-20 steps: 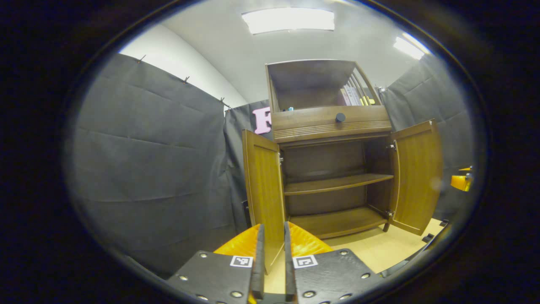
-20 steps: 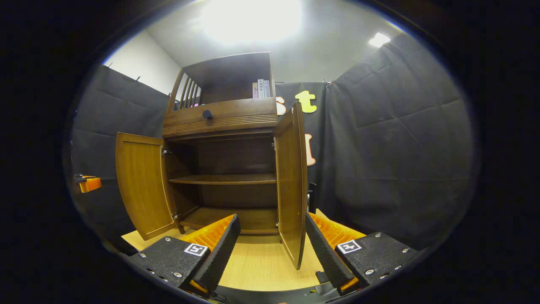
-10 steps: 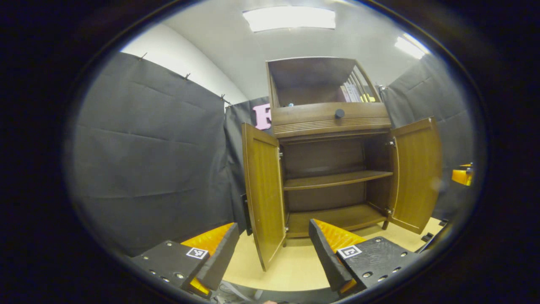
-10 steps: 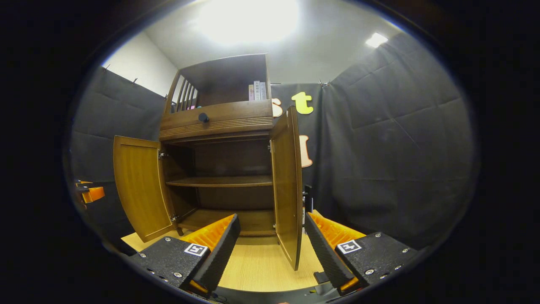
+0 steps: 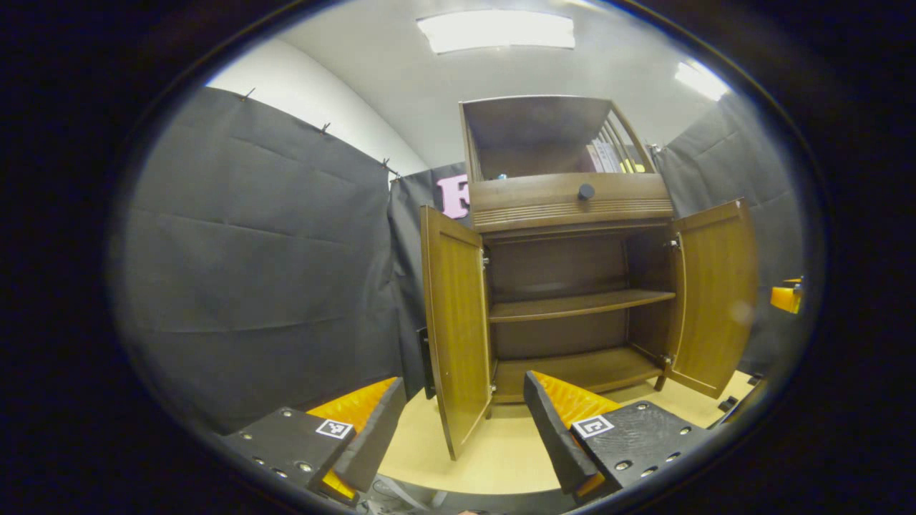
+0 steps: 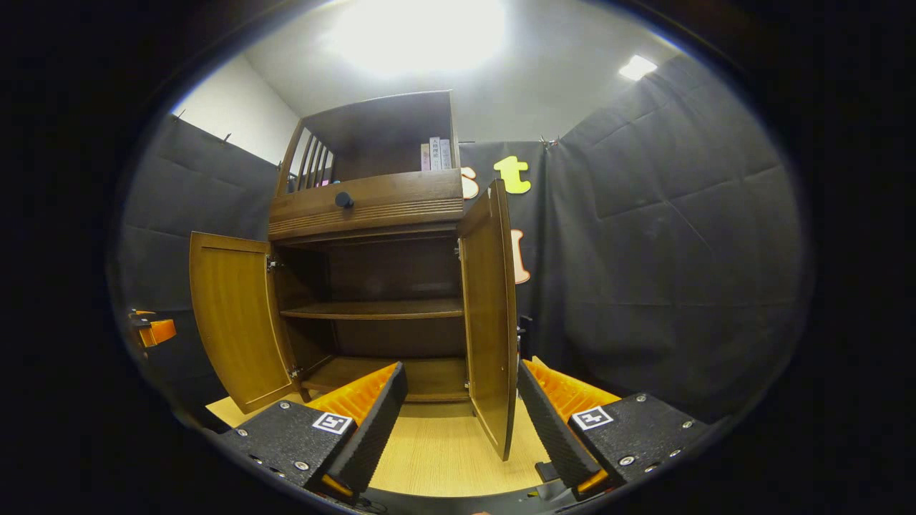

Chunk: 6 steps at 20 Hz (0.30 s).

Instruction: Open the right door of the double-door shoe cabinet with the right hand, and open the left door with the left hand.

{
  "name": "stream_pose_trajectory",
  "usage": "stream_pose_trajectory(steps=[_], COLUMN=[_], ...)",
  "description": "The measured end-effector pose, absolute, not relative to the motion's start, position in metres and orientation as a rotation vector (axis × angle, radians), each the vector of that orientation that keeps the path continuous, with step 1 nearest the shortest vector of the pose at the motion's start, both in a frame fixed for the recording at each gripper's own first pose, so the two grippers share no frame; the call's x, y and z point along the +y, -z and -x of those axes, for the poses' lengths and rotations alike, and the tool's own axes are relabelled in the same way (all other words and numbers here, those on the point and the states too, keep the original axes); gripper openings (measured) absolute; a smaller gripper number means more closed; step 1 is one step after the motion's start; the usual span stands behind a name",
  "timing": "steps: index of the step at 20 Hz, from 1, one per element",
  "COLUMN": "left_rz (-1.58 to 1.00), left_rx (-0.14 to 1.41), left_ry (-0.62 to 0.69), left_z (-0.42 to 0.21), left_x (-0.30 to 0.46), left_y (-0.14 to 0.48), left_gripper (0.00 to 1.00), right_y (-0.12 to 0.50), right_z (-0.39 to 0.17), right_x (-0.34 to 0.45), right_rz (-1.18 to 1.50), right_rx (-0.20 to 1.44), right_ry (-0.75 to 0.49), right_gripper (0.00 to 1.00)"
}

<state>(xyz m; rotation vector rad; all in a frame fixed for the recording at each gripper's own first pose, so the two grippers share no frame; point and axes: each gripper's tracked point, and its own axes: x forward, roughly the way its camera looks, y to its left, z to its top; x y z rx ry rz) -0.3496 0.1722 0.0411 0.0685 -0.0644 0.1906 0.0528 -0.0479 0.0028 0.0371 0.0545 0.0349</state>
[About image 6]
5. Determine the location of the wooden inner shelf board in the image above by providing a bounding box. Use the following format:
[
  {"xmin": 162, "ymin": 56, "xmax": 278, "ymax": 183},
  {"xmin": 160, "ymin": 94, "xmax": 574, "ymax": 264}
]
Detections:
[{"xmin": 281, "ymin": 299, "xmax": 466, "ymax": 320}]

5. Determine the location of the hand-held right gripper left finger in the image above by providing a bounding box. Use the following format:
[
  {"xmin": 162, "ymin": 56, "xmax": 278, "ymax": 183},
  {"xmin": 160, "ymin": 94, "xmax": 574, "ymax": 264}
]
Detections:
[{"xmin": 215, "ymin": 361, "xmax": 409, "ymax": 501}]

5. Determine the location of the black backdrop cloth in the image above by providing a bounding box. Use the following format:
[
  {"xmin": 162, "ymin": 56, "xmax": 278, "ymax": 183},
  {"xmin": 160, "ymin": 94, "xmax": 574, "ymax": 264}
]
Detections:
[{"xmin": 114, "ymin": 54, "xmax": 813, "ymax": 423}]

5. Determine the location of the small ceiling light panel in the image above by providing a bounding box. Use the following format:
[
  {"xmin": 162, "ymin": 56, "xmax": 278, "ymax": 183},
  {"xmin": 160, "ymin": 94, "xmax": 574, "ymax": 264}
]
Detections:
[{"xmin": 619, "ymin": 55, "xmax": 658, "ymax": 81}]

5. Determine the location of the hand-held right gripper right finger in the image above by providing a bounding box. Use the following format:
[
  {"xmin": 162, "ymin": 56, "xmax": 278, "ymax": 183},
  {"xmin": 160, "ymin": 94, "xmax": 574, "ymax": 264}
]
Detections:
[{"xmin": 517, "ymin": 358, "xmax": 709, "ymax": 500}]

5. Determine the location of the wooden double-door shoe cabinet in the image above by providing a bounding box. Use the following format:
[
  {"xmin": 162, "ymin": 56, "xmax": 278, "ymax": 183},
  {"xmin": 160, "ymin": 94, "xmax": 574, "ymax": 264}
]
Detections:
[{"xmin": 190, "ymin": 89, "xmax": 520, "ymax": 462}]

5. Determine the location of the wooden drawer with black knob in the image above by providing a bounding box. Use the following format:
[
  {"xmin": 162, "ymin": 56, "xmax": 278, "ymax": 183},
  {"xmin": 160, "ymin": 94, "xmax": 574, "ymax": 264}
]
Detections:
[{"xmin": 268, "ymin": 168, "xmax": 466, "ymax": 242}]

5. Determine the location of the wooden cabinet door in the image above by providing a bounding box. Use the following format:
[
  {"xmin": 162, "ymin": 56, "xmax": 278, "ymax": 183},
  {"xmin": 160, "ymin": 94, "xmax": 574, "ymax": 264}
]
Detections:
[
  {"xmin": 458, "ymin": 179, "xmax": 520, "ymax": 462},
  {"xmin": 190, "ymin": 231, "xmax": 301, "ymax": 414}
]

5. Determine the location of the large ceiling light panel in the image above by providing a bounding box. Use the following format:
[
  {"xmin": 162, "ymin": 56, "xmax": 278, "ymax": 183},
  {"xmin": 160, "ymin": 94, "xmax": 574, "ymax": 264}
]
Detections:
[{"xmin": 326, "ymin": 0, "xmax": 509, "ymax": 76}]

